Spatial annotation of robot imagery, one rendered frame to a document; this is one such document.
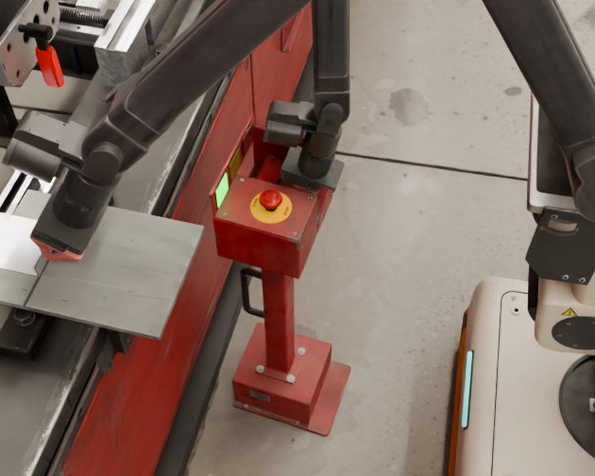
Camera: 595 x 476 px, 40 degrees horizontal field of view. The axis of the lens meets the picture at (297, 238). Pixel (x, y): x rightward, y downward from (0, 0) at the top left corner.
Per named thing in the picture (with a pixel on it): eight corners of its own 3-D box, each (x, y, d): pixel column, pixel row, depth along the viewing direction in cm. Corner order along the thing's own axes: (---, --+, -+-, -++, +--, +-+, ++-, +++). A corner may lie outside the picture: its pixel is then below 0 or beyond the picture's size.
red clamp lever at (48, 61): (63, 92, 107) (44, 32, 100) (34, 86, 108) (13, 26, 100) (69, 82, 108) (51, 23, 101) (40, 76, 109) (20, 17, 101)
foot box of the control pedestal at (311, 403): (328, 437, 201) (329, 416, 191) (231, 406, 206) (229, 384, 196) (351, 367, 212) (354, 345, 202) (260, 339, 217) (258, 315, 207)
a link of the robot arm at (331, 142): (343, 138, 135) (345, 112, 139) (301, 130, 135) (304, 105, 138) (333, 164, 141) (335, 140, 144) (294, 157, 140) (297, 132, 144)
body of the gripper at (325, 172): (290, 149, 150) (297, 122, 144) (343, 169, 149) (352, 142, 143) (279, 176, 146) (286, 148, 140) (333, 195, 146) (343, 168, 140)
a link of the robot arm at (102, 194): (117, 191, 93) (131, 153, 96) (59, 165, 91) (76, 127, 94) (100, 219, 99) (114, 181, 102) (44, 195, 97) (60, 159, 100)
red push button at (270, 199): (278, 221, 143) (278, 208, 140) (256, 214, 143) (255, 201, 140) (285, 203, 145) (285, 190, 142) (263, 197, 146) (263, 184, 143)
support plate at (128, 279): (160, 341, 104) (159, 337, 103) (-31, 297, 108) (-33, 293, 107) (204, 229, 114) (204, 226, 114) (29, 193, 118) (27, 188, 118)
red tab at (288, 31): (289, 53, 201) (288, 30, 195) (280, 52, 201) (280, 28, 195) (304, 14, 209) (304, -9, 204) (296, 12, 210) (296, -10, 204)
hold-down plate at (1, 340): (33, 363, 115) (27, 352, 113) (-2, 354, 116) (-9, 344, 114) (114, 199, 132) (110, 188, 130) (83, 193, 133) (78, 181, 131)
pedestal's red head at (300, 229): (298, 280, 149) (299, 219, 134) (216, 256, 152) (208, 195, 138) (332, 198, 160) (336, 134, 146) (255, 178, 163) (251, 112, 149)
